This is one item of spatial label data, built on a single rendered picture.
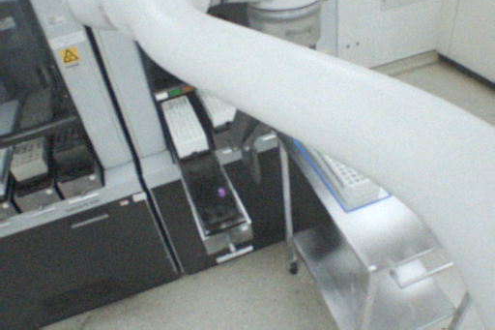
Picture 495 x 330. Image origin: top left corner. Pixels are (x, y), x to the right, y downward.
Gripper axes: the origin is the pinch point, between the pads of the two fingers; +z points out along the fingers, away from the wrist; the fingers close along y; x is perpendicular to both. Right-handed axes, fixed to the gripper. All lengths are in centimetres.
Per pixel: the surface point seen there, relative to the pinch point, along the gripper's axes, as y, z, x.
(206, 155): -7, 40, 57
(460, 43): 218, 97, 161
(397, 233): 27.9, 38.3, 2.3
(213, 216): -12, 40, 30
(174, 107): -11, 34, 82
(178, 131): -13, 34, 67
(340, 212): 18.9, 38.3, 14.8
